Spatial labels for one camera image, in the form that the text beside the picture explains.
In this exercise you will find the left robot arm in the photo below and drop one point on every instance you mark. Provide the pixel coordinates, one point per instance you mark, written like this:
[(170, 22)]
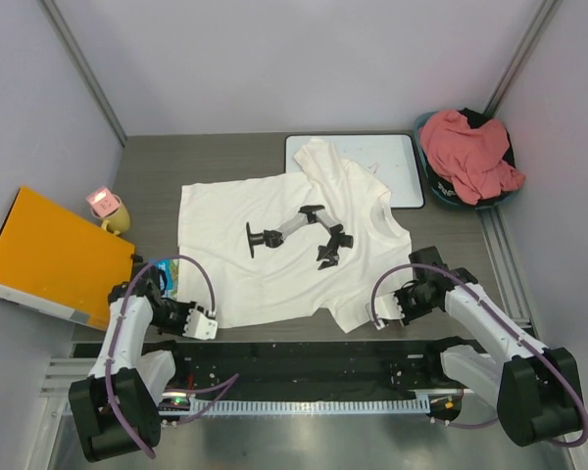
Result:
[(115, 408)]

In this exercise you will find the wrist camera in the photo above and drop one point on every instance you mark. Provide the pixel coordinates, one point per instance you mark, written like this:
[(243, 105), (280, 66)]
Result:
[(200, 325), (387, 308)]

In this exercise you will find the teal laundry basket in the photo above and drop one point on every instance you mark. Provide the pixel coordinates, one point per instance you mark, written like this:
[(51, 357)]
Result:
[(443, 190)]

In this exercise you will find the blue treehouse book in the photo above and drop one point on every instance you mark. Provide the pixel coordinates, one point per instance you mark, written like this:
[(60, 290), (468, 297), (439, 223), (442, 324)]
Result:
[(162, 279)]

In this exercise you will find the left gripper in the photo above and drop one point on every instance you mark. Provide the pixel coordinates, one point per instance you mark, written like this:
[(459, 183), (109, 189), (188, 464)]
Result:
[(185, 307)]

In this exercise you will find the white slotted cable duct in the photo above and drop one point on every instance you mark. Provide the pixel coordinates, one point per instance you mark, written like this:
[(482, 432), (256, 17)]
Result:
[(230, 408)]

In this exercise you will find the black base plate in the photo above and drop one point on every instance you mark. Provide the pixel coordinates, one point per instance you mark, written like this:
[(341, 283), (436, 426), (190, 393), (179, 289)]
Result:
[(312, 371)]

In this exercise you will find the yellow mug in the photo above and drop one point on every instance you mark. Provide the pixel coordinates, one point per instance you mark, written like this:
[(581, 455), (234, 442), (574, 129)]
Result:
[(117, 222)]

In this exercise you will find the white whiteboard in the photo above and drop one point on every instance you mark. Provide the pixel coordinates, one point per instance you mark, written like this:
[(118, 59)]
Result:
[(388, 157)]

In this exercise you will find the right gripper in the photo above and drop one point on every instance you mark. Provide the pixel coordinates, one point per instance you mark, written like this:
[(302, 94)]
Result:
[(408, 315)]

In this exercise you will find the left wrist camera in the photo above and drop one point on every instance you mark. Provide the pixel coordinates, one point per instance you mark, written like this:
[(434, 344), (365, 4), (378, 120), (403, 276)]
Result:
[(200, 325)]

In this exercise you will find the orange book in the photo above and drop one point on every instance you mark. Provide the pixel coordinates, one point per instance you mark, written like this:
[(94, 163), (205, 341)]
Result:
[(55, 262)]

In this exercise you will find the aluminium rail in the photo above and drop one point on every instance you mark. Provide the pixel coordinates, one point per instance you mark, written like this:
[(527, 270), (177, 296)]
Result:
[(62, 372)]

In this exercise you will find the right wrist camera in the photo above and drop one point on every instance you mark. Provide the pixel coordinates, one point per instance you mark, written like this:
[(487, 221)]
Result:
[(387, 308)]

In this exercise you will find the pink t-shirt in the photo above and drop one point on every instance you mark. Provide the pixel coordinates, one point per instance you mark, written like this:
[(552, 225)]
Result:
[(465, 156)]

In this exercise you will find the white t-shirt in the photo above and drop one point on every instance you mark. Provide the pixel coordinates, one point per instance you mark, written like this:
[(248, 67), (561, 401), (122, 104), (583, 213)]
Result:
[(278, 248)]

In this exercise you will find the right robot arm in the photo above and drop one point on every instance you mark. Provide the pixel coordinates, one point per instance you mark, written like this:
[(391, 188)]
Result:
[(535, 390)]

